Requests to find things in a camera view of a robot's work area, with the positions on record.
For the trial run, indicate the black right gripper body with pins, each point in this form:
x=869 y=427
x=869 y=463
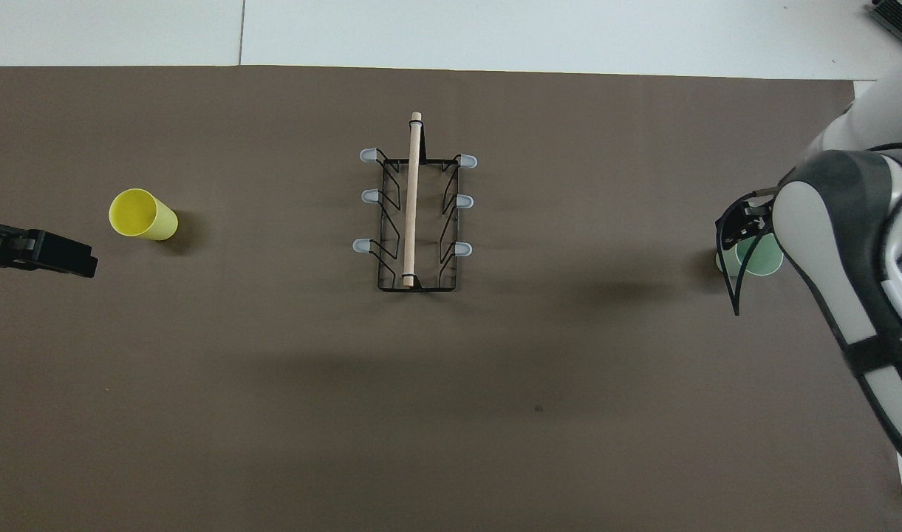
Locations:
x=761 y=214

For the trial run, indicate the brown table mat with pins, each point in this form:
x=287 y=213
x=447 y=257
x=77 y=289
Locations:
x=273 y=369

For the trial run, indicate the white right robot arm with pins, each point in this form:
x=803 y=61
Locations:
x=849 y=244

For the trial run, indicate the yellow plastic cup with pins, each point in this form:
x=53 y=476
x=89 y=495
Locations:
x=142 y=216

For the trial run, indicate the light green plastic cup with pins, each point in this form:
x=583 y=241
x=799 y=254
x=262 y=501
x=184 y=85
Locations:
x=762 y=258

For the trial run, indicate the grey ribbed metal device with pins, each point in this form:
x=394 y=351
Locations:
x=901 y=18

